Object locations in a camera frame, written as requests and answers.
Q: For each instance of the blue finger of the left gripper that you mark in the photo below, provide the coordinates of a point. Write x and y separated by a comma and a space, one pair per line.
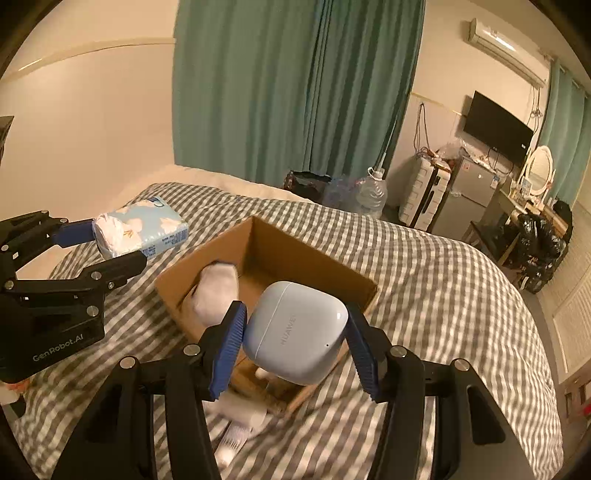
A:
25, 237

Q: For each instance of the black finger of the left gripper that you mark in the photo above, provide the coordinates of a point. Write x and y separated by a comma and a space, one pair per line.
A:
97, 279

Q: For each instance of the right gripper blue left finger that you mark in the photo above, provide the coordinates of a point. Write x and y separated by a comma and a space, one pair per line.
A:
201, 372

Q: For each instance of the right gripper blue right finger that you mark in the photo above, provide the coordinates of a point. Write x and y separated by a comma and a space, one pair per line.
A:
393, 375

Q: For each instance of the white plastic bottle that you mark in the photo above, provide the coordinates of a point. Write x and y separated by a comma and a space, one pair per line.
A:
237, 408

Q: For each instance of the white cream tube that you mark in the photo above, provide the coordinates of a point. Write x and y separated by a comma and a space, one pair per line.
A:
232, 441

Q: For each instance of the floral tissue pack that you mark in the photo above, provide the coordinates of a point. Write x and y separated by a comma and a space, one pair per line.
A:
149, 226

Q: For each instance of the white earbuds case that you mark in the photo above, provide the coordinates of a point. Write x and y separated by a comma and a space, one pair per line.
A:
295, 332

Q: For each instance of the grey checkered duvet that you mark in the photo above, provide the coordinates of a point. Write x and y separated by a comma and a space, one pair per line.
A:
440, 298

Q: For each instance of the white sock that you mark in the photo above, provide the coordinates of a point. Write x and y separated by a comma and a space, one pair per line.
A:
207, 302

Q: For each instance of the large clear water jug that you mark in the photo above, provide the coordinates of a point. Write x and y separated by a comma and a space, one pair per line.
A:
371, 193

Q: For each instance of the white suitcase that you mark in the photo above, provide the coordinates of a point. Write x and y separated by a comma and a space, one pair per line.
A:
424, 194

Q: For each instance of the black garbage bags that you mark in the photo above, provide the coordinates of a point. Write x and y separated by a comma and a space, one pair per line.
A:
538, 252

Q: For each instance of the wooden vanity desk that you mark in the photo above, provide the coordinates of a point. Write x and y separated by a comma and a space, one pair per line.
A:
495, 234

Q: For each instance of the silver mini fridge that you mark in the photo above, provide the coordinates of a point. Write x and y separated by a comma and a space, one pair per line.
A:
466, 199

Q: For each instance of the black bag on floor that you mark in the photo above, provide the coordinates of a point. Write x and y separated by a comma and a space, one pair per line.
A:
306, 184

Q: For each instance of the white round vanity mirror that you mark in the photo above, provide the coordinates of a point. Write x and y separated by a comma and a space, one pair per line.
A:
538, 171

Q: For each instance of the teal window curtain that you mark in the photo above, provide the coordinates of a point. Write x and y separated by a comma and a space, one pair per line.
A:
566, 132

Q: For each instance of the white air conditioner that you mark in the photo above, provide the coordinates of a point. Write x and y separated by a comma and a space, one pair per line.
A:
517, 58

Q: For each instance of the black wall television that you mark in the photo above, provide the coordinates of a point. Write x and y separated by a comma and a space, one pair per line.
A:
499, 129

